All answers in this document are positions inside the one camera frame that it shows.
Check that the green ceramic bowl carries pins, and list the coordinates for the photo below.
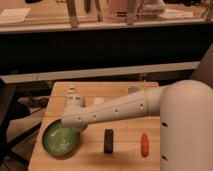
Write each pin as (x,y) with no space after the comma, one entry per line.
(58,140)

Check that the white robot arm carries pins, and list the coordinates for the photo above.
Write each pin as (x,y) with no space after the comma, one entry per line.
(185,109)

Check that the white rectangular sponge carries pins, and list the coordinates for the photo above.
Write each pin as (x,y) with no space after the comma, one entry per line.
(98,100)

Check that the white paper cup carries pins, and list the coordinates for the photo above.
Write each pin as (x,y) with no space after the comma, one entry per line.
(133,89)

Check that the small clear plastic bottle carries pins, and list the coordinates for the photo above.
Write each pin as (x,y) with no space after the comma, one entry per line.
(70,90)

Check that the black rectangular bar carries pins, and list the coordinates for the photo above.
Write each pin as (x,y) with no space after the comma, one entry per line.
(108,141)

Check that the orange carrot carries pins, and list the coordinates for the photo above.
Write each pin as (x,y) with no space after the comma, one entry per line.
(144,145)

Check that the white paper sheet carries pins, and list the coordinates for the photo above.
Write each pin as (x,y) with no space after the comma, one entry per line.
(14,15)

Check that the metal frame post right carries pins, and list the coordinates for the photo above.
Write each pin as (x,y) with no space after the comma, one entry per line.
(130,11)

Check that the metal frame post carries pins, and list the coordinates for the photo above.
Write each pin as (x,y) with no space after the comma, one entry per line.
(130,11)
(72,13)

